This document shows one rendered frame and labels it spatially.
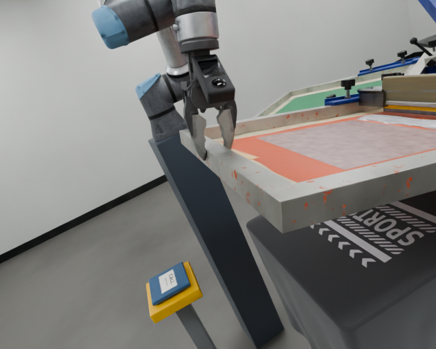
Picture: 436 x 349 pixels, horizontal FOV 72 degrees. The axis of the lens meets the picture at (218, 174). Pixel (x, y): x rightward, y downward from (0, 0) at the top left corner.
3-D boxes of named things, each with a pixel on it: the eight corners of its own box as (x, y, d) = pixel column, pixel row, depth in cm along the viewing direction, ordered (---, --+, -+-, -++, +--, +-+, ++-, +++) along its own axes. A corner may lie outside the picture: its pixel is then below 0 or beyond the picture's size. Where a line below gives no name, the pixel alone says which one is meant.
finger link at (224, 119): (232, 146, 65) (219, 104, 62) (241, 151, 60) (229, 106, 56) (219, 151, 64) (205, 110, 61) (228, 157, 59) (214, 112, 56)
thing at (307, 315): (387, 466, 65) (344, 334, 49) (284, 319, 106) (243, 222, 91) (398, 458, 65) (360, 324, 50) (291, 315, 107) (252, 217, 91)
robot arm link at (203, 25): (222, 10, 50) (174, 13, 48) (225, 39, 52) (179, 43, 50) (210, 19, 57) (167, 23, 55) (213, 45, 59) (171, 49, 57)
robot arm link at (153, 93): (147, 115, 126) (131, 84, 121) (176, 102, 127) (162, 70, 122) (147, 118, 115) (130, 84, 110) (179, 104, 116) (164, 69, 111)
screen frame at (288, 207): (282, 234, 32) (279, 201, 31) (180, 143, 86) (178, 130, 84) (693, 118, 51) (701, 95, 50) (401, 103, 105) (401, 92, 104)
